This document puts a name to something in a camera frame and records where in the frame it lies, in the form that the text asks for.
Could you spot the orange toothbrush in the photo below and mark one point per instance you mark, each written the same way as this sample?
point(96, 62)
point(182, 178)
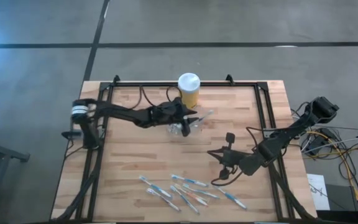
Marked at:
point(191, 194)

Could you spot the black aluminium table frame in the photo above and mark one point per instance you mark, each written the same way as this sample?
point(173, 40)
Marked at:
point(151, 84)

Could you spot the dark grey folder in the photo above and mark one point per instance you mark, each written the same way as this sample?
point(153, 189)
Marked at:
point(340, 199)

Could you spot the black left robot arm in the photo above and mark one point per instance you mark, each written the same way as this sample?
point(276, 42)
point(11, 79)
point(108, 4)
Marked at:
point(120, 113)

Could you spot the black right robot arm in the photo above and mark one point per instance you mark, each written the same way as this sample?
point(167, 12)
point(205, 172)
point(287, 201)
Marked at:
point(291, 132)

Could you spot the clear acrylic organizer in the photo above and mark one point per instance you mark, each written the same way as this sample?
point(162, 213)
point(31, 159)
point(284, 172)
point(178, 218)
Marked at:
point(199, 130)

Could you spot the black power brick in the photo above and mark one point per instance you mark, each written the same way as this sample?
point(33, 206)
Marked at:
point(317, 143)

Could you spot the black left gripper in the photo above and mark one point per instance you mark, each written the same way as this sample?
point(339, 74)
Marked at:
point(166, 115)

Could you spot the yellow-label wipes canister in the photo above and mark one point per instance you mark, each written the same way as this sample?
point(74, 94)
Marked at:
point(189, 84)

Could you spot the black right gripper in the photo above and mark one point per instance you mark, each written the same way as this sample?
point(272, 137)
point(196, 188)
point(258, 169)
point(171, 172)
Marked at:
point(238, 160)

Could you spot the white paper sheet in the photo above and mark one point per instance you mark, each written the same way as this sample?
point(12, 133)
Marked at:
point(317, 193)

